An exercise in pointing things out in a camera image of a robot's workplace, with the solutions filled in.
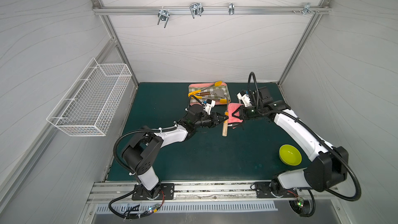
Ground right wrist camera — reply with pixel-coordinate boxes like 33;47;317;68
237;90;252;107

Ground metal bracket with bolts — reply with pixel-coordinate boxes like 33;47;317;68
292;3;320;16

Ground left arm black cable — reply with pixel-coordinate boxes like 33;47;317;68
108;188;165;220

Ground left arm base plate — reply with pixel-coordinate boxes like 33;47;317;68
132;183;175;201

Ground small metal spatula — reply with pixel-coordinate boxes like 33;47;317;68
199;89;225;99

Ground metal U-bolt clamp left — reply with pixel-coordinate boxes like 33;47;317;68
157;9;170;28

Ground white wire basket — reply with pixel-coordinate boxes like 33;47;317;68
47;58;132;136

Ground pink rag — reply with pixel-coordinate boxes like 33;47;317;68
227;103;243;124

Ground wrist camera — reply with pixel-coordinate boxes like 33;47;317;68
237;90;252;107
204;99;216;115

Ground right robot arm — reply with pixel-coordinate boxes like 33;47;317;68
232;101;362;202

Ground lime green bowl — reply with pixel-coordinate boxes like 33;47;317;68
279;144;302;166

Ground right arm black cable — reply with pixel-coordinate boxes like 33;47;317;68
288;188;316;218

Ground metal U-bolt clamp middle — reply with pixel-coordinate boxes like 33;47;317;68
189;3;204;19

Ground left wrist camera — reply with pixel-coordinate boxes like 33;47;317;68
204;99;216;115

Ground aluminium crossbar rail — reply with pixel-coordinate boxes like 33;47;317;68
93;5;332;16

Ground metal u-bolt clamp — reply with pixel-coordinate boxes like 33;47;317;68
157;9;170;28
189;3;204;19

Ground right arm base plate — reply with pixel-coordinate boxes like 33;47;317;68
250;180;298;199

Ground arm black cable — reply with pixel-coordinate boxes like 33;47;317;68
288;188;316;218
108;188;165;220

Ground pink checkered tray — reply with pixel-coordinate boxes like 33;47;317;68
188;82;232;107

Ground yellow tipped metal tongs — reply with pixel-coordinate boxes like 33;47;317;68
188;80;230;104

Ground white vent strip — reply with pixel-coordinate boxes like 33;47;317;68
113;200;278;214

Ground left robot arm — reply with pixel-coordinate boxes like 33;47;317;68
113;104;228;191

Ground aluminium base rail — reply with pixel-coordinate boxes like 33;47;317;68
86;178;342;204

